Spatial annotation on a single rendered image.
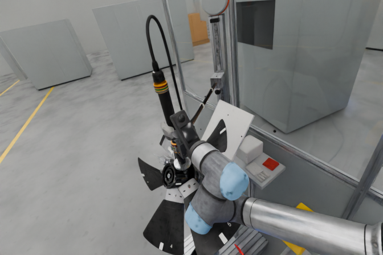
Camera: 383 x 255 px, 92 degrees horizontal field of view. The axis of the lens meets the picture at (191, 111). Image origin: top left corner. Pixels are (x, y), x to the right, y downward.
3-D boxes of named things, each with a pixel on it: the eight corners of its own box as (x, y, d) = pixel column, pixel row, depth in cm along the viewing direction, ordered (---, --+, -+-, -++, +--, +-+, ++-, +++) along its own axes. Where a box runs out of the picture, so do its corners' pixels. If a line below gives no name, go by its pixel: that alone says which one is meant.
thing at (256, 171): (253, 163, 131) (253, 160, 130) (271, 177, 119) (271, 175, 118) (244, 169, 128) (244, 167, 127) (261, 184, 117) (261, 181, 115)
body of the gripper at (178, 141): (173, 150, 65) (192, 171, 56) (167, 131, 60) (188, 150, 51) (191, 139, 68) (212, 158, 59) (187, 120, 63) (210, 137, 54)
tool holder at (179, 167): (180, 152, 83) (175, 136, 77) (195, 155, 80) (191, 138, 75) (171, 168, 76) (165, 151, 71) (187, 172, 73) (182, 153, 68)
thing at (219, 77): (215, 82, 127) (214, 70, 123) (225, 82, 124) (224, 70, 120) (211, 89, 119) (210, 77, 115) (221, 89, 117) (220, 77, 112)
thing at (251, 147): (246, 142, 149) (246, 131, 144) (263, 152, 137) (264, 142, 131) (231, 152, 143) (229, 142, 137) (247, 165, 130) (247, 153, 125)
